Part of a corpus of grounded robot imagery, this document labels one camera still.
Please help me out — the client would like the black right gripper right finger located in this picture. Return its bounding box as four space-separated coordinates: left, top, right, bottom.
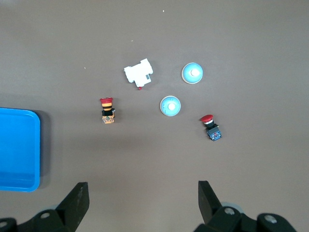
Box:
193 180 300 232

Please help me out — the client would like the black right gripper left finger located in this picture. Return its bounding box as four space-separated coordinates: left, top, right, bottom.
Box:
0 182 90 232

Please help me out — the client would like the blue desk bell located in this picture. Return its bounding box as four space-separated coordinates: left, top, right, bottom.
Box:
159 95 182 117
181 62 204 85

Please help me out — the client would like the blue plastic tray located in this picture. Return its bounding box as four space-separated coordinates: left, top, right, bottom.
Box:
0 107 41 193

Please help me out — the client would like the red push button black base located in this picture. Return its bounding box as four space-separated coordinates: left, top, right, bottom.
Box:
199 114 223 142

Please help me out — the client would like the orange emergency stop button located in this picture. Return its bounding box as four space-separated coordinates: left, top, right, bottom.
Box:
99 97 116 124

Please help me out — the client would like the white circuit breaker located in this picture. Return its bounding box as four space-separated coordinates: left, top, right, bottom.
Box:
124 58 154 91

